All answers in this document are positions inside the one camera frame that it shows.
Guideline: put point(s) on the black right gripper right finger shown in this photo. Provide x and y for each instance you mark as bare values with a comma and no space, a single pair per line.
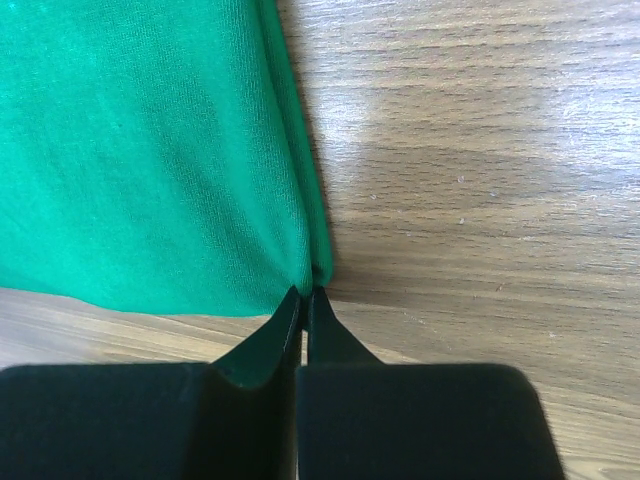
361,418

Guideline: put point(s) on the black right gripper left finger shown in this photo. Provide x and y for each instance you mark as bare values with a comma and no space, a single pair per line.
229,419

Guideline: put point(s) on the green t shirt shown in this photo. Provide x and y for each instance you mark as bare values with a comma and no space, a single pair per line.
155,158

